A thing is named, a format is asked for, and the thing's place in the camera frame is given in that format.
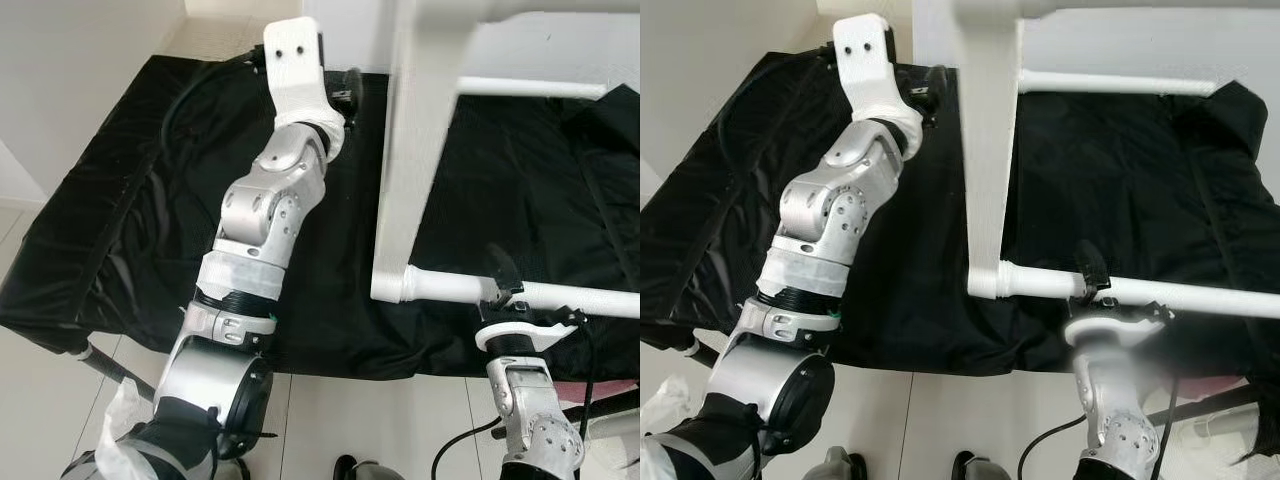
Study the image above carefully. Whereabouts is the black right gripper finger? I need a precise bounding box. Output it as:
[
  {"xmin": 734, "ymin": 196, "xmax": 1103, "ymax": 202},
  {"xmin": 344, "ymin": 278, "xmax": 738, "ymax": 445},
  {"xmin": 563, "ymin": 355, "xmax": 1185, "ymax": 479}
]
[
  {"xmin": 484, "ymin": 242, "xmax": 523, "ymax": 293},
  {"xmin": 1077, "ymin": 239, "xmax": 1111, "ymax": 292}
]

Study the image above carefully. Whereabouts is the grey robot foot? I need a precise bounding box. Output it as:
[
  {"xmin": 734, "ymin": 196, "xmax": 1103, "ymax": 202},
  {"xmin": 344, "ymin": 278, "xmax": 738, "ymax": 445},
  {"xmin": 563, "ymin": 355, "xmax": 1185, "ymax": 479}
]
[
  {"xmin": 950, "ymin": 452, "xmax": 1013, "ymax": 480},
  {"xmin": 335, "ymin": 455, "xmax": 403, "ymax": 480},
  {"xmin": 818, "ymin": 447, "xmax": 873, "ymax": 480}
]

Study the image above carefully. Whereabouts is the grey left robot foot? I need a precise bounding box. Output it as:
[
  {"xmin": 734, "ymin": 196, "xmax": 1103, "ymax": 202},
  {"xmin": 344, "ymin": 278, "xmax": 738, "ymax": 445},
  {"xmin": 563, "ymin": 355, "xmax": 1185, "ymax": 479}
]
[{"xmin": 818, "ymin": 447, "xmax": 873, "ymax": 480}]

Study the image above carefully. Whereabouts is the white tapered plastic table leg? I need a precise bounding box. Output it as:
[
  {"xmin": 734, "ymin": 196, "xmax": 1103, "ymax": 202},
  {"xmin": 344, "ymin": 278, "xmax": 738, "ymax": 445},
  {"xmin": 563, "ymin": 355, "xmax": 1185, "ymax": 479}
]
[
  {"xmin": 458, "ymin": 76, "xmax": 609, "ymax": 101},
  {"xmin": 470, "ymin": 0, "xmax": 641, "ymax": 25},
  {"xmin": 967, "ymin": 257, "xmax": 1280, "ymax": 321},
  {"xmin": 1018, "ymin": 68, "xmax": 1221, "ymax": 99},
  {"xmin": 372, "ymin": 263, "xmax": 641, "ymax": 321},
  {"xmin": 1020, "ymin": 0, "xmax": 1280, "ymax": 15}
]

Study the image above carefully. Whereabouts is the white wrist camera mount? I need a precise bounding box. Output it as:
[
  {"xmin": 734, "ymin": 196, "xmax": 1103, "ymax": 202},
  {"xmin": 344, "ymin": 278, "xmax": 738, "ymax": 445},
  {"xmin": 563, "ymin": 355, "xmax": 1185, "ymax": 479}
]
[
  {"xmin": 474, "ymin": 316, "xmax": 591, "ymax": 354},
  {"xmin": 262, "ymin": 17, "xmax": 347, "ymax": 129},
  {"xmin": 1062, "ymin": 313, "xmax": 1178, "ymax": 353},
  {"xmin": 829, "ymin": 13, "xmax": 922, "ymax": 128}
]

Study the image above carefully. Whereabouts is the white round stand base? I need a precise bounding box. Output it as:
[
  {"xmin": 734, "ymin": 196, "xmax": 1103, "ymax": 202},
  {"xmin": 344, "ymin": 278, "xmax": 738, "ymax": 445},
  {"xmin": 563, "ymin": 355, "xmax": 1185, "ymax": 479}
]
[{"xmin": 1185, "ymin": 410, "xmax": 1280, "ymax": 480}]

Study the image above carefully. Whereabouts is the white plastic children table top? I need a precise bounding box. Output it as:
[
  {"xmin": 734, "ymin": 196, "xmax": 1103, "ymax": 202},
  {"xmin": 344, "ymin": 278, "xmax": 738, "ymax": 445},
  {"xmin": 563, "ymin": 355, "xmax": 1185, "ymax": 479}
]
[
  {"xmin": 370, "ymin": 0, "xmax": 641, "ymax": 301},
  {"xmin": 953, "ymin": 0, "xmax": 1280, "ymax": 301}
]

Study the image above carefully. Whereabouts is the grey right robot foot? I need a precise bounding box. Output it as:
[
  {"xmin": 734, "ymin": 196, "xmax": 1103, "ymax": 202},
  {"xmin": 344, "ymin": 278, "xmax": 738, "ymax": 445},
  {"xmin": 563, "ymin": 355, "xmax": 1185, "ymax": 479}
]
[
  {"xmin": 950, "ymin": 452, "xmax": 1013, "ymax": 480},
  {"xmin": 335, "ymin": 455, "xmax": 403, "ymax": 480}
]

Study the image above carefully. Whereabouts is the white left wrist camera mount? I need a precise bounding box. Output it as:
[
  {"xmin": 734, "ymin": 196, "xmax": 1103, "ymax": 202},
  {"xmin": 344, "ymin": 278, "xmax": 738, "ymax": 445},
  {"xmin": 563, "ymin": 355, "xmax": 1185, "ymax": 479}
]
[
  {"xmin": 262, "ymin": 17, "xmax": 347, "ymax": 129},
  {"xmin": 829, "ymin": 13, "xmax": 922, "ymax": 128}
]

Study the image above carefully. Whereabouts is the black cloth table cover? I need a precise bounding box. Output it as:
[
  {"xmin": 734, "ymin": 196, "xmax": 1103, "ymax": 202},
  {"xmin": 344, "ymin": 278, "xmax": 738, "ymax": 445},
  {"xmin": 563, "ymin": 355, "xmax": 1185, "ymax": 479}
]
[
  {"xmin": 640, "ymin": 48, "xmax": 1280, "ymax": 379},
  {"xmin": 0, "ymin": 52, "xmax": 641, "ymax": 381}
]

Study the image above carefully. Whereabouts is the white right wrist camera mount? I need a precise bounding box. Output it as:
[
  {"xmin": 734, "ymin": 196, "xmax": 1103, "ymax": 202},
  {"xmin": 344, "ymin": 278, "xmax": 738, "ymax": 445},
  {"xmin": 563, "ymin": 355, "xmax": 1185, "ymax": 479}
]
[
  {"xmin": 1062, "ymin": 313, "xmax": 1178, "ymax": 353},
  {"xmin": 474, "ymin": 316, "xmax": 591, "ymax": 354}
]

